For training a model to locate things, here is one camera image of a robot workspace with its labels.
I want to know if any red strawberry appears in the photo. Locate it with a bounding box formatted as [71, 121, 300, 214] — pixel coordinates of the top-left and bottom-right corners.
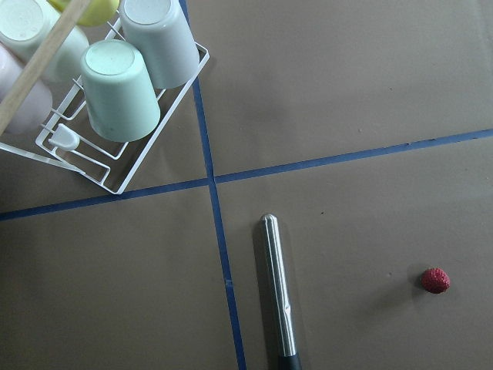
[420, 267, 451, 294]

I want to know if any mint green inverted cup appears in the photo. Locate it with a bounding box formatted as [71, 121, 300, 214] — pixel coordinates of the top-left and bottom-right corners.
[80, 39, 160, 143]

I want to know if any grey-blue inverted cup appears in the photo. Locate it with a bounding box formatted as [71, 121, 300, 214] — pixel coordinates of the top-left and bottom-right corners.
[119, 0, 200, 89]

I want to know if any pink inverted cup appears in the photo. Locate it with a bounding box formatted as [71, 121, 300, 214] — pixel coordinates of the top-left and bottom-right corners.
[0, 42, 54, 135]

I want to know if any yellow inverted cup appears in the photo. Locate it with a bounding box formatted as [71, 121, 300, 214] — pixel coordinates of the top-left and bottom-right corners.
[48, 0, 119, 27]

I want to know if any pale green inverted cup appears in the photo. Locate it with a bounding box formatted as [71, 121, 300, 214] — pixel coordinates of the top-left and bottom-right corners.
[1, 0, 89, 82]

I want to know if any steel muddler with black tip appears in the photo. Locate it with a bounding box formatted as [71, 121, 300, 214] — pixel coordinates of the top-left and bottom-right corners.
[260, 214, 302, 370]

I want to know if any white wire cup rack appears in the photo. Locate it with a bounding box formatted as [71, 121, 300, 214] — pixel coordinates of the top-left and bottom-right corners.
[0, 18, 211, 195]

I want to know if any wooden rack handle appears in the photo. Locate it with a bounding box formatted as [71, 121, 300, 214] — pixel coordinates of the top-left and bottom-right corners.
[1, 1, 87, 132]

